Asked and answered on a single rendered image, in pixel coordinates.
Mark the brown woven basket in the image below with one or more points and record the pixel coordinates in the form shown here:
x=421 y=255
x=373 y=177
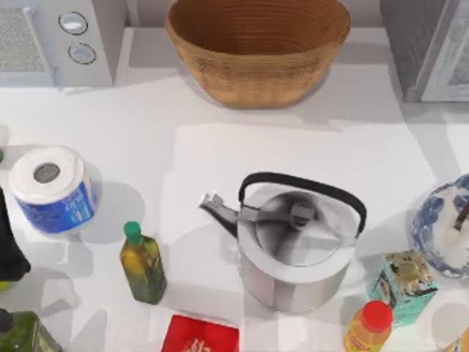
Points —
x=256 y=55

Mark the green oil bottle green cap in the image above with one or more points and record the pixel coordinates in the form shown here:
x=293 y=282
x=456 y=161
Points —
x=143 y=267

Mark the red box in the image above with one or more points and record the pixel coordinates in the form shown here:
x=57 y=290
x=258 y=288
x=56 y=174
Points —
x=199 y=335

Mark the white paper roll blue wrapper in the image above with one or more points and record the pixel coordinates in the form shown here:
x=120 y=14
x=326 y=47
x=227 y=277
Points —
x=55 y=190

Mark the pale microwave oven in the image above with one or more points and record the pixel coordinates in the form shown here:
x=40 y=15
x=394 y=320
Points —
x=91 y=44

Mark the microwave knob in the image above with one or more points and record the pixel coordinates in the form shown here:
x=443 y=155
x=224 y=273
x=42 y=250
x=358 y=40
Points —
x=73 y=22
x=81 y=53

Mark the teal carton box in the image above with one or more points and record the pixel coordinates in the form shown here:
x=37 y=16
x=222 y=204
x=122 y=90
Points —
x=403 y=286

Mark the orange juice bottle red cap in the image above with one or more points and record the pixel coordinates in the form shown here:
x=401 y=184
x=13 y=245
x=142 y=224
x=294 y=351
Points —
x=366 y=330

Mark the blue and white bowl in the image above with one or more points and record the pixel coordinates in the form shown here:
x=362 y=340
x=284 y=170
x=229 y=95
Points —
x=439 y=234

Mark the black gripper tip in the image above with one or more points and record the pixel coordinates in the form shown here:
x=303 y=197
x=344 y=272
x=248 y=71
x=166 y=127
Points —
x=9 y=249

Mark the green round object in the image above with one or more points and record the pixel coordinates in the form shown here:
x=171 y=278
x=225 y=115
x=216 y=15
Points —
x=3 y=285

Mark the dark green bottle black cap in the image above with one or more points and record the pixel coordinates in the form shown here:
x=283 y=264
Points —
x=25 y=333

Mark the yellow object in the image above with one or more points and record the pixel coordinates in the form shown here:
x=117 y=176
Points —
x=462 y=346

